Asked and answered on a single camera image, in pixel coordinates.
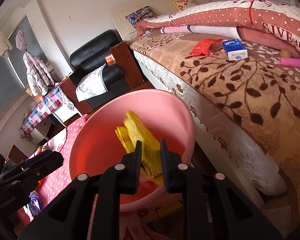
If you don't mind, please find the pink rolled bolster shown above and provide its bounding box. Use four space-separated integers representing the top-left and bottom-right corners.
148 25 242 40

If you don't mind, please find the pink plastic trash bucket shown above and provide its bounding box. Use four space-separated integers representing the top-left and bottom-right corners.
69 89 196 213

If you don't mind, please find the white floral pillow case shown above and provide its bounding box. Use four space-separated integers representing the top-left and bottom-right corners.
76 64 108 102

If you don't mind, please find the red snack bag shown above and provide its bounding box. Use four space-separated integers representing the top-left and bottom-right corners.
189 38 223 56

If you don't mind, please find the yellow plastic wrapper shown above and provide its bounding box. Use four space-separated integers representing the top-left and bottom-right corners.
114 109 166 179

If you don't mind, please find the blue white tissue pack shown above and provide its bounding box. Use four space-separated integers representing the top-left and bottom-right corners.
221 39 248 61

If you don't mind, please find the small orange box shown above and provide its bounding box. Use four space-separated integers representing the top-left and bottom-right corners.
104 54 115 63

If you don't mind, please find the colourful cartoon pillow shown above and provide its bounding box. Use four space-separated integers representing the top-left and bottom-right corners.
125 6 157 27

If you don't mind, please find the bed with brown leaf cover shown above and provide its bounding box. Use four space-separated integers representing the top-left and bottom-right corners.
109 0 300 221

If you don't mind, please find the pink polka dot blanket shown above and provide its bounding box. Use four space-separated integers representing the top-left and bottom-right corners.
36 114 90 207

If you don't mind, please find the black leather armchair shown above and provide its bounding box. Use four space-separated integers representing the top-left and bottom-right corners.
60 29 144 115

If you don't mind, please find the pink cylindrical object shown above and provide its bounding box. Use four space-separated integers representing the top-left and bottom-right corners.
279 57 300 68

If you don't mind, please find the red white polka dot quilt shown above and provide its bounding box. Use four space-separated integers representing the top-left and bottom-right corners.
135 0 300 52

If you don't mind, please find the checkered cloth side table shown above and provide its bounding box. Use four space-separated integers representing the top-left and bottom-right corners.
19 87 82 145

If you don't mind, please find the walnut left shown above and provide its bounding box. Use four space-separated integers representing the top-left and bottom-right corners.
36 146 49 154

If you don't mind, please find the hanging pastel puffer jacket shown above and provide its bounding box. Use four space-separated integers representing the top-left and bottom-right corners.
23 51 55 97

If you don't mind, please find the small yellow ball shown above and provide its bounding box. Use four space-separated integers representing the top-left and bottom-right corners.
280 49 291 58

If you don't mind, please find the yellow flower cushion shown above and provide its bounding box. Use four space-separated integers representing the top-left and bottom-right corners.
173 0 197 10

